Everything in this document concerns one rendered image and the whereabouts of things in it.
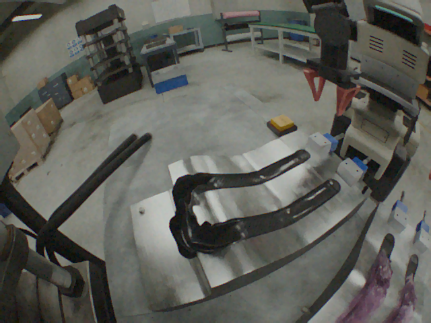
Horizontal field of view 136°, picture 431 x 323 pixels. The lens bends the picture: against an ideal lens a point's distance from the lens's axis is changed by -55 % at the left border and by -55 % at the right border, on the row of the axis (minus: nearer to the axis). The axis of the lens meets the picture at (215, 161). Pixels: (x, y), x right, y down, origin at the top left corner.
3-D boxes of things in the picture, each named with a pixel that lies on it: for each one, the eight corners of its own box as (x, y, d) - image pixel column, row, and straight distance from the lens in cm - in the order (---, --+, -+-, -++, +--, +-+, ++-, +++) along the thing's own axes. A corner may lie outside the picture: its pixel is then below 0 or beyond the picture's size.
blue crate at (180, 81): (184, 79, 393) (182, 68, 386) (188, 85, 354) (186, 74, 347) (155, 88, 391) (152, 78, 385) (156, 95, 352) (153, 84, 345)
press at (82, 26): (143, 73, 570) (124, 9, 564) (141, 89, 422) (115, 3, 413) (113, 85, 586) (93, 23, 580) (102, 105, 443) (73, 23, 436)
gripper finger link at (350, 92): (337, 124, 39) (346, 79, 35) (312, 107, 42) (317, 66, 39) (354, 117, 44) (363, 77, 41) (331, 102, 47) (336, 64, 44)
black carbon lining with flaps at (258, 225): (301, 153, 50) (306, 121, 44) (343, 197, 44) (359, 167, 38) (167, 209, 42) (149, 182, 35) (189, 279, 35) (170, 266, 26)
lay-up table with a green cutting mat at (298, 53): (282, 50, 592) (280, 18, 580) (351, 77, 441) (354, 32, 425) (249, 54, 528) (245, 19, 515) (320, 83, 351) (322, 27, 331)
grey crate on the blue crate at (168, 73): (182, 69, 386) (180, 62, 383) (186, 74, 347) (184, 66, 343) (152, 79, 385) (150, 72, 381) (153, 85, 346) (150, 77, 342)
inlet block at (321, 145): (335, 137, 60) (339, 122, 57) (346, 147, 58) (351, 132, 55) (305, 152, 51) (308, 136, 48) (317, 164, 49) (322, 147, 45)
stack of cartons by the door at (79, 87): (95, 87, 708) (87, 66, 699) (93, 89, 678) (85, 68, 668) (77, 97, 741) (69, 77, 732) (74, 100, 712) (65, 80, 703)
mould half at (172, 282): (300, 151, 61) (306, 114, 53) (357, 212, 53) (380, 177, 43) (140, 217, 53) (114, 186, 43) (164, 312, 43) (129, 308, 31)
